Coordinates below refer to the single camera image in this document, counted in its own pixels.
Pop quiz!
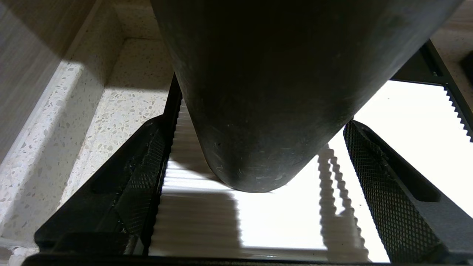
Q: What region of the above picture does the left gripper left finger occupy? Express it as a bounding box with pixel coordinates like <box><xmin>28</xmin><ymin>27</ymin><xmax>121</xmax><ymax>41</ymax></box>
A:
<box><xmin>34</xmin><ymin>115</ymin><xmax>174</xmax><ymax>255</ymax></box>

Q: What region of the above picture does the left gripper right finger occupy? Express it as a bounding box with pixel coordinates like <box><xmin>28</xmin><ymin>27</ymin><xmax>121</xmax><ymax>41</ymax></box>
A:
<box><xmin>343</xmin><ymin>119</ymin><xmax>473</xmax><ymax>265</ymax></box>

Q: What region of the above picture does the black cup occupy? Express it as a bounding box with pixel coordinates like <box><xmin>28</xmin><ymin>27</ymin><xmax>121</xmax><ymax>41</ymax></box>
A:
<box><xmin>150</xmin><ymin>0</ymin><xmax>464</xmax><ymax>193</ymax></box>

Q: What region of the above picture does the black box with white top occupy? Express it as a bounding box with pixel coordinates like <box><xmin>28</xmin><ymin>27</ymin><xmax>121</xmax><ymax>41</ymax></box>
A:
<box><xmin>148</xmin><ymin>74</ymin><xmax>473</xmax><ymax>261</ymax></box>

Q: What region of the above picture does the black glossy tray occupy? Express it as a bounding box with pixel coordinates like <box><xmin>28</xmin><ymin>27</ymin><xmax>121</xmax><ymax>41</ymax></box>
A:
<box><xmin>390</xmin><ymin>39</ymin><xmax>473</xmax><ymax>143</ymax></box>

